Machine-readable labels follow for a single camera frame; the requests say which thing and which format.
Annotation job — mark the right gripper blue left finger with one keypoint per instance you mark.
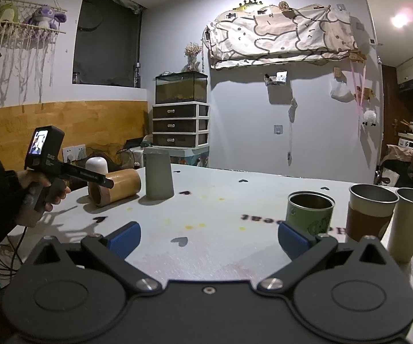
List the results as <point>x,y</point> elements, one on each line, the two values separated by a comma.
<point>107,254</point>

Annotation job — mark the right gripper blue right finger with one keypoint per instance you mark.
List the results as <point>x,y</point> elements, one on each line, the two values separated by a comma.
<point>307,254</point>

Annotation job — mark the bamboo cup with brown band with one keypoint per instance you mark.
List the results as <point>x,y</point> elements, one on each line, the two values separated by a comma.
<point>127,183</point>

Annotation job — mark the steel cup with brown sleeve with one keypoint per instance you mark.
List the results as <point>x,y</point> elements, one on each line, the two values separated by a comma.
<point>370,210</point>

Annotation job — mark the grey upside-down cup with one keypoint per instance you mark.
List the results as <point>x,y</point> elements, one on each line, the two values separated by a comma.
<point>158,174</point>

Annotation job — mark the plain steel cup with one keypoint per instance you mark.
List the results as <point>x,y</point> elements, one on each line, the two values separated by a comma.
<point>400,242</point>

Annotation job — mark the person's left hand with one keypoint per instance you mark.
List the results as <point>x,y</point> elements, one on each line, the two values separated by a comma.
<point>33,184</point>

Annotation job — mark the green metal mug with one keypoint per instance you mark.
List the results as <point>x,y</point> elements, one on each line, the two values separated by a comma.
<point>310,211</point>

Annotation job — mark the dark window opening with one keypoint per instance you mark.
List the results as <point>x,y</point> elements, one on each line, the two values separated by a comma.
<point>108,43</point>

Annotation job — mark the chair draped with clothes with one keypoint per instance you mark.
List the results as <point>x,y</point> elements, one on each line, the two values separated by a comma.
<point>395,168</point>

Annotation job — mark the white plastic drawer unit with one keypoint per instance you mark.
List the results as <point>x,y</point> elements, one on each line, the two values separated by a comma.
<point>181,125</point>

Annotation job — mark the macrame hanging toy net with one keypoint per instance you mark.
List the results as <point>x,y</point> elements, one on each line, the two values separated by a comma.
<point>27,55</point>

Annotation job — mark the white panda plush toy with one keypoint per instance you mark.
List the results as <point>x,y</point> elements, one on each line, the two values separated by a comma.
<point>369,118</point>

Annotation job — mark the purple plush toy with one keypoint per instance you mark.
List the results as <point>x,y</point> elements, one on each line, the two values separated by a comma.
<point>47,18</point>

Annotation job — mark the glass aquarium tank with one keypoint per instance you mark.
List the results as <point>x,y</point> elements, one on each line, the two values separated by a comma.
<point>187,86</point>

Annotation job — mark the white hanging plastic bag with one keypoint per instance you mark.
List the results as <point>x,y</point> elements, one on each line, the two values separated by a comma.
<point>340,90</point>

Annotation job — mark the green plush toy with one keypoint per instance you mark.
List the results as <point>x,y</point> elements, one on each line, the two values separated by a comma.
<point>9,13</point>

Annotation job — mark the dried flower bouquet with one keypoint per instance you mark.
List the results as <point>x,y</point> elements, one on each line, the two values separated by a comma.
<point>191,52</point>

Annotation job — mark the white wall power socket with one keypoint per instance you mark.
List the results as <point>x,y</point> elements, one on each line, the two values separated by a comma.
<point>74,153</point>

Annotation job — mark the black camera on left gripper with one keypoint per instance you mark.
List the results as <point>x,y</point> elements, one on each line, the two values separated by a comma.
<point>44,147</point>

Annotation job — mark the cartoon print wall cloth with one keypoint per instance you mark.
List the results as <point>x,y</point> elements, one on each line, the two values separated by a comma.
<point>277,35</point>

